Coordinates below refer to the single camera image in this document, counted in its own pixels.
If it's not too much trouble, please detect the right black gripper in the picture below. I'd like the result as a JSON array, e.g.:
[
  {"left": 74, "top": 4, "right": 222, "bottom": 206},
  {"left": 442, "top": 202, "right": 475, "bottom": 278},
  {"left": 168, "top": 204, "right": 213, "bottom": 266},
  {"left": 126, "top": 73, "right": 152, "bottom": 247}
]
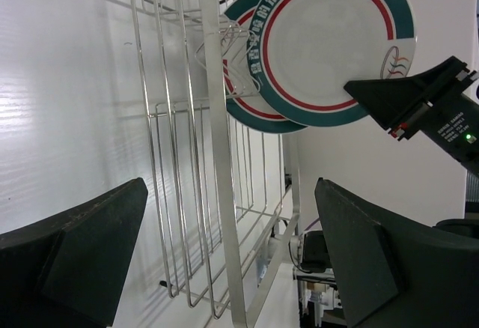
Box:
[{"left": 344, "top": 56, "right": 478, "bottom": 177}]

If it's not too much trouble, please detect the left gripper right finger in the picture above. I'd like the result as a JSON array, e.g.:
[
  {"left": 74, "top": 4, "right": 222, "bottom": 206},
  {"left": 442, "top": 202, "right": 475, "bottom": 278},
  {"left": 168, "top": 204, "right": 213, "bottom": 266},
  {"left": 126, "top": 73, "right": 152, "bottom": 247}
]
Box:
[{"left": 314, "top": 178, "right": 478, "bottom": 327}]

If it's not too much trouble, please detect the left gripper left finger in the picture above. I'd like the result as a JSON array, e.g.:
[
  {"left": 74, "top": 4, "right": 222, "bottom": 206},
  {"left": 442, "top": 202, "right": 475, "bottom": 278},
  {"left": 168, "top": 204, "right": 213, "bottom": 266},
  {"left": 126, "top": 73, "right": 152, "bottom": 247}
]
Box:
[{"left": 1, "top": 177, "right": 148, "bottom": 327}]

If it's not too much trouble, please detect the green red rimmed plate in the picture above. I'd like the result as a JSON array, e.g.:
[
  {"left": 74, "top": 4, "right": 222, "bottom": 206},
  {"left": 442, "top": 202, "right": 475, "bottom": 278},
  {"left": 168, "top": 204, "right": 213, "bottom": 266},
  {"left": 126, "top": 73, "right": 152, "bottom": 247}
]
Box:
[
  {"left": 222, "top": 0, "right": 305, "bottom": 134},
  {"left": 247, "top": 0, "right": 417, "bottom": 127}
]

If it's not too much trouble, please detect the metal wire dish rack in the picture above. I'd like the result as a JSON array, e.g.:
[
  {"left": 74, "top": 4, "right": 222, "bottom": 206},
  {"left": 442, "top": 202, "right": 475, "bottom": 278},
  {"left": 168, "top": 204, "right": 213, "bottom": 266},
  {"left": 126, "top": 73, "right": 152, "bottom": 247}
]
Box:
[{"left": 97, "top": 0, "right": 304, "bottom": 328}]

